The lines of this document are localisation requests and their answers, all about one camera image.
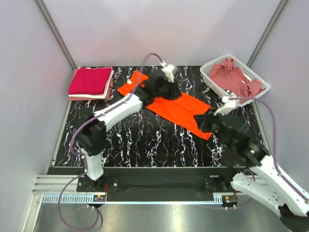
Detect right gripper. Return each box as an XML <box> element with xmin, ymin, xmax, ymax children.
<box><xmin>193</xmin><ymin>107</ymin><xmax>233</xmax><ymax>149</ymax></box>

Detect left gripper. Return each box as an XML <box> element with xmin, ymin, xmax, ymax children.
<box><xmin>154</xmin><ymin>77</ymin><xmax>182</xmax><ymax>101</ymax></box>

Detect orange t shirt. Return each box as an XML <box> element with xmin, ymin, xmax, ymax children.
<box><xmin>117</xmin><ymin>70</ymin><xmax>214</xmax><ymax>141</ymax></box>

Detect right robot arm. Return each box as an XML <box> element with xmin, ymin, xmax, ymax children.
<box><xmin>194</xmin><ymin>110</ymin><xmax>309</xmax><ymax>232</ymax></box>

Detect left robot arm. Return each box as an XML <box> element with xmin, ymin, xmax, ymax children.
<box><xmin>72</xmin><ymin>66</ymin><xmax>181</xmax><ymax>191</ymax></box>

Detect dusty pink t shirt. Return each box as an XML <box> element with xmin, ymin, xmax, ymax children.
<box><xmin>209</xmin><ymin>58</ymin><xmax>264</xmax><ymax>97</ymax></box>

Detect white plastic basket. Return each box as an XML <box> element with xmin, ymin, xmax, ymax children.
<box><xmin>200</xmin><ymin>54</ymin><xmax>270</xmax><ymax>98</ymax></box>

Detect folded magenta t shirt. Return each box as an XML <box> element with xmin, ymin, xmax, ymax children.
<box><xmin>68</xmin><ymin>67</ymin><xmax>114</xmax><ymax>95</ymax></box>

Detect folded pink t shirt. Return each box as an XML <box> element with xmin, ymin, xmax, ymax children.
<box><xmin>68</xmin><ymin>69</ymin><xmax>114</xmax><ymax>102</ymax></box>

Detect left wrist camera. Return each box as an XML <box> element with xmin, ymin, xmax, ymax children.
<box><xmin>160</xmin><ymin>62</ymin><xmax>178</xmax><ymax>83</ymax></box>

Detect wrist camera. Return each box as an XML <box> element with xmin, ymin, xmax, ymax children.
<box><xmin>160</xmin><ymin>62</ymin><xmax>178</xmax><ymax>83</ymax></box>
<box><xmin>214</xmin><ymin>95</ymin><xmax>238</xmax><ymax>116</ymax></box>

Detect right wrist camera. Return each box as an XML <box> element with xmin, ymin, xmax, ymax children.
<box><xmin>214</xmin><ymin>95</ymin><xmax>238</xmax><ymax>116</ymax></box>

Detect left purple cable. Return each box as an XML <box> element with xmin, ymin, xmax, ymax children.
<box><xmin>57</xmin><ymin>53</ymin><xmax>165</xmax><ymax>230</ymax></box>

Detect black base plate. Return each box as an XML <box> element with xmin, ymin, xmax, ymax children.
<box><xmin>47</xmin><ymin>166</ymin><xmax>247</xmax><ymax>203</ymax></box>

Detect aluminium frame rail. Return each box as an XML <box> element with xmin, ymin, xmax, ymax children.
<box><xmin>32</xmin><ymin>175</ymin><xmax>295</xmax><ymax>195</ymax></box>

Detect white cable duct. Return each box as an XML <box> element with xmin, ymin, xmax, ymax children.
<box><xmin>42</xmin><ymin>194</ymin><xmax>224</xmax><ymax>203</ymax></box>

